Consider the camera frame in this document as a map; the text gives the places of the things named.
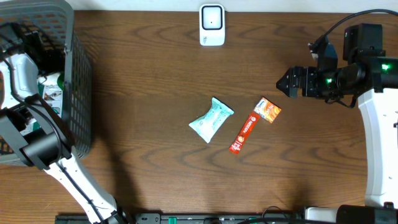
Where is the white barcode scanner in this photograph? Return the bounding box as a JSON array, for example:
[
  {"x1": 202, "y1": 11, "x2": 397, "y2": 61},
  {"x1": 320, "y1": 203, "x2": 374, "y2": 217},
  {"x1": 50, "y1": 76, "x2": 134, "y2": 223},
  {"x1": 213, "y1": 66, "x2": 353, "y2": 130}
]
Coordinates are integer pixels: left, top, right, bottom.
[{"x1": 199, "y1": 4, "x2": 226, "y2": 47}]

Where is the black cable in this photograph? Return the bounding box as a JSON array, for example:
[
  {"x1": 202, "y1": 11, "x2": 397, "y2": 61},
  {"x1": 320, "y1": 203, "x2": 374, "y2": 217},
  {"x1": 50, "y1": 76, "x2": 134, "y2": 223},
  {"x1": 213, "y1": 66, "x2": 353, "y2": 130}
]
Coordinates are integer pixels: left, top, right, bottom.
[
  {"x1": 0, "y1": 24, "x2": 106, "y2": 224},
  {"x1": 313, "y1": 8, "x2": 398, "y2": 47}
]

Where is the grey plastic mesh basket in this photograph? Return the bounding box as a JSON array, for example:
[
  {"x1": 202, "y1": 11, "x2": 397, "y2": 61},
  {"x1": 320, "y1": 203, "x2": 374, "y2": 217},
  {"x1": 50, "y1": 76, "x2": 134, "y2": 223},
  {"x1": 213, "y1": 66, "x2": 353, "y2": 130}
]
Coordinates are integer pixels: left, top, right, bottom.
[{"x1": 1, "y1": 1, "x2": 93, "y2": 159}]

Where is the right black cable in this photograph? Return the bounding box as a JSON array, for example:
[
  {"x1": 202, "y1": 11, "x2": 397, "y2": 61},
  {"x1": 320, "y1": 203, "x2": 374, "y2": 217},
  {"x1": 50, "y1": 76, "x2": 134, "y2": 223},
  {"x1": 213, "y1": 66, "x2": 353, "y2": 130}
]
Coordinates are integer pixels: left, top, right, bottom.
[{"x1": 313, "y1": 8, "x2": 398, "y2": 47}]

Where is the white plastic bottle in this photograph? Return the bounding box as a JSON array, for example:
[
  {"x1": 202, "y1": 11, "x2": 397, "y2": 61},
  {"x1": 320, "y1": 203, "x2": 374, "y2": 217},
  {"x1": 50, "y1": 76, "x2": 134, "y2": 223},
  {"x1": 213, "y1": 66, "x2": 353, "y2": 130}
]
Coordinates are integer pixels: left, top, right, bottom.
[{"x1": 37, "y1": 72, "x2": 65, "y2": 89}]

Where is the green white instruction package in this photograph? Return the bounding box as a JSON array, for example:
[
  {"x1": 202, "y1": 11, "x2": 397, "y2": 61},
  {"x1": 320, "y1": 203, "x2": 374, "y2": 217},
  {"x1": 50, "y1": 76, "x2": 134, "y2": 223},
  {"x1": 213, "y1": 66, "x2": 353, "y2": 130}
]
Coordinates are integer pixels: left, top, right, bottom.
[{"x1": 21, "y1": 84, "x2": 63, "y2": 136}]

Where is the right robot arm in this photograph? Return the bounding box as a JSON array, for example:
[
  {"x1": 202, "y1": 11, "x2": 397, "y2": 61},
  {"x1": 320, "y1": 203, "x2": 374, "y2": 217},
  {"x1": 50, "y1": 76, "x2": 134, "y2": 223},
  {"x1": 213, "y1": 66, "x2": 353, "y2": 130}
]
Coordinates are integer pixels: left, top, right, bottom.
[{"x1": 276, "y1": 24, "x2": 397, "y2": 223}]

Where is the teal wet wipes pack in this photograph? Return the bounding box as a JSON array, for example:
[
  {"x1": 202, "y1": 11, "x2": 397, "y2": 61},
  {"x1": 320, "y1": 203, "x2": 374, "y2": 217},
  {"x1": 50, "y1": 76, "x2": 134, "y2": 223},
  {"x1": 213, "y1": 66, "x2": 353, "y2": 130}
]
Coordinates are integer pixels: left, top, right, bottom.
[{"x1": 189, "y1": 97, "x2": 234, "y2": 143}]

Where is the left black cable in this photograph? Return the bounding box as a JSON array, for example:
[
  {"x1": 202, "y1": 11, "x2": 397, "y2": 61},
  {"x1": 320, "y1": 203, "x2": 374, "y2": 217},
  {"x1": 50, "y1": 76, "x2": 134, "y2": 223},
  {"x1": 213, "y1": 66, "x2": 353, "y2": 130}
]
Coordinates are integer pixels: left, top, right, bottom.
[{"x1": 0, "y1": 24, "x2": 106, "y2": 224}]

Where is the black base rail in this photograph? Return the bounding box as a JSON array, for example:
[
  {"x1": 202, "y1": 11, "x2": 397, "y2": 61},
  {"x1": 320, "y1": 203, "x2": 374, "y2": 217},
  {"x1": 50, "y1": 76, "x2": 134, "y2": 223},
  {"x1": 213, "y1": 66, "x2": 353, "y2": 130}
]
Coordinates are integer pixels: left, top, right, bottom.
[{"x1": 55, "y1": 212, "x2": 307, "y2": 224}]

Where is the orange white small packet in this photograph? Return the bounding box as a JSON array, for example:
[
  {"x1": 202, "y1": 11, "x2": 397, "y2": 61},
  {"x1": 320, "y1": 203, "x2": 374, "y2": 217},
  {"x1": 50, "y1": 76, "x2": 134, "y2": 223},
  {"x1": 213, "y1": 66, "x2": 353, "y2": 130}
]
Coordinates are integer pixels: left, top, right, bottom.
[{"x1": 254, "y1": 97, "x2": 282, "y2": 123}]

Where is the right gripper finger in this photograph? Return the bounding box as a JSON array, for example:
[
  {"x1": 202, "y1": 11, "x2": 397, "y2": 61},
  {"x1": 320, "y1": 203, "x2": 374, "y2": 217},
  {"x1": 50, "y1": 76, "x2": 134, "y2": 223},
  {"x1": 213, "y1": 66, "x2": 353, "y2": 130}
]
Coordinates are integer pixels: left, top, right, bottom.
[
  {"x1": 276, "y1": 67, "x2": 297, "y2": 86},
  {"x1": 276, "y1": 83, "x2": 300, "y2": 98}
]

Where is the red Nescafe stick sachet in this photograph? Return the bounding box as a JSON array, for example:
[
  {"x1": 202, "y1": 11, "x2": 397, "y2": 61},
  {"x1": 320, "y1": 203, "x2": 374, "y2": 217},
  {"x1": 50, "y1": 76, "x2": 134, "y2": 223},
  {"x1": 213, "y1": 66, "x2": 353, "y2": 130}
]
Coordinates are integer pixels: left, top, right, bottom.
[{"x1": 229, "y1": 112, "x2": 261, "y2": 154}]

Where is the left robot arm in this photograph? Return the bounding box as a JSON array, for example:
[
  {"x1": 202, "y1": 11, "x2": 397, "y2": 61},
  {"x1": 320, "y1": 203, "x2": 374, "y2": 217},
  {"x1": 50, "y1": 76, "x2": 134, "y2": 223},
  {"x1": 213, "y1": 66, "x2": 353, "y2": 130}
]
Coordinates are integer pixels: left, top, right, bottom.
[{"x1": 1, "y1": 22, "x2": 132, "y2": 223}]

